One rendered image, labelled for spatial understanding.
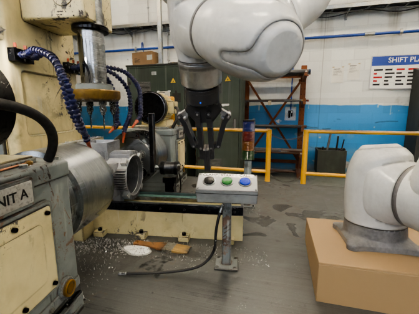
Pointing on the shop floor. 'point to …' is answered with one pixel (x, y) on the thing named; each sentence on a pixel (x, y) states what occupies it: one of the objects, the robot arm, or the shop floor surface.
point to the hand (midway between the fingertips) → (207, 157)
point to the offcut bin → (330, 159)
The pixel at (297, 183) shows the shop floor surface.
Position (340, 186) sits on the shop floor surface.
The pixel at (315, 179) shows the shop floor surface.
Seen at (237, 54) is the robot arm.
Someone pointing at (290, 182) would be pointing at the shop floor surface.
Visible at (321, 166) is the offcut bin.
